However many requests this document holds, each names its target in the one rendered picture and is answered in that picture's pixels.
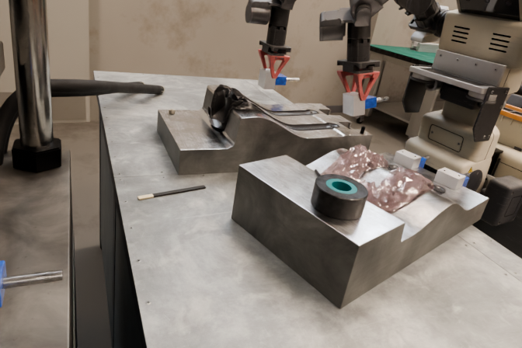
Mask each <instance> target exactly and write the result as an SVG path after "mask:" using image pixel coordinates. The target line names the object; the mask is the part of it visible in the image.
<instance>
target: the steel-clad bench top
mask: <svg viewBox="0 0 522 348"><path fill-rule="evenodd" d="M93 72H94V77H95V80H100V81H110V82H143V83H144V84H147V85H162V86H163V87H164V88H165V92H164V93H163V94H141V93H112V94H105V95H98V97H99V104H100V109H101V114H102V118H103V125H104V130H105V134H106V141H107V145H108V150H109V154H110V161H111V165H112V170H113V178H114V182H115V187H116V191H117V198H118V202H119V207H120V214H121V218H122V223H123V227H124V234H125V239H126V243H127V251H128V255H129V260H130V267H131V271H132V275H133V280H134V287H135V291H136V295H137V303H138V307H139V312H140V316H141V324H142V328H143V332H144V340H145V344H146V348H522V259H521V258H520V257H519V256H517V255H515V254H514V253H512V252H511V251H510V250H508V249H506V248H505V247H504V246H502V245H500V244H499V243H498V242H496V241H495V240H493V239H492V238H490V237H489V236H488V235H486V234H485V233H483V232H482V231H480V230H478V229H477V228H476V227H474V226H473V225H471V226H469V227H468V228H466V229H465V230H463V231H461V232H460V233H458V234H457V235H455V236H454V237H452V238H450V239H449V240H447V241H446V242H444V243H443V244H441V245H439V246H438V247H436V248H435V249H433V250H432V251H430V252H428V253H427V254H426V255H424V256H422V257H421V258H419V259H418V260H417V261H415V262H413V263H411V264H410V265H408V266H407V267H406V268H404V269H402V270H400V271H399V272H397V273H396V274H394V275H393V276H391V277H389V278H388V279H387V280H385V281H383V282H382V283H380V284H379V285H377V286H376V287H374V288H372V289H371V290H369V291H368V292H367V293H365V294H363V295H361V296H360V297H358V298H357V299H356V300H354V301H352V302H350V303H349V304H348V305H346V306H345V307H343V308H341V309H339V308H338V307H337V306H335V305H334V304H333V303H332V302H331V301H330V300H329V299H328V298H326V297H325V296H324V295H323V294H321V293H320V292H319V291H317V290H316V289H315V288H314V287H313V286H312V285H310V283H308V282H307V281H306V280H305V279H303V278H302V277H301V276H300V275H298V274H297V273H296V272H295V271H294V270H292V269H291V268H290V267H289V266H288V265H287V264H286V263H284V262H283V261H282V260H281V259H279V258H278V257H277V256H276V255H274V254H273V253H272V252H271V251H270V250H269V249H268V248H267V247H265V246H264V245H263V244H262V243H260V242H259V241H258V240H257V239H255V238H254V237H253V236H252V235H250V234H249V233H248V232H247V231H246V230H245V229H244V228H243V227H241V226H240V225H239V224H238V223H236V222H235V221H234V220H233V219H231V214H232V208H233V203H234V197H235V187H236V182H237V176H238V173H237V172H226V173H209V174H193V175H178V173H177V171H176V169H175V167H174V165H173V163H172V160H171V158H170V157H169V154H168V152H167V151H166V149H165V146H164V144H163V143H162V140H161V138H160V136H159V134H158V132H157V123H158V110H169V109H174V110H199V109H201V108H202V107H203V104H204V98H205V94H206V90H207V86H208V85H227V86H230V87H232V88H235V89H237V90H238V91H240V92H241V93H242V94H244V95H245V96H247V97H249V98H250V99H252V100H254V101H256V102H258V103H262V104H293V103H292V102H291V101H289V100H288V99H286V98H284V97H283V96H282V95H281V94H279V93H278V92H276V91H274V90H273V89H263V88H261V87H260V86H259V85H258V81H259V80H250V79H236V78H209V77H196V76H182V75H155V74H141V73H126V72H113V71H93ZM202 185H205V186H206V188H205V189H201V190H193V191H188V192H183V193H175V194H170V195H166V196H161V197H153V198H148V199H144V200H139V199H138V198H137V197H138V196H143V195H148V194H153V193H161V192H166V191H170V190H179V189H184V188H189V187H194V186H202Z"/></svg>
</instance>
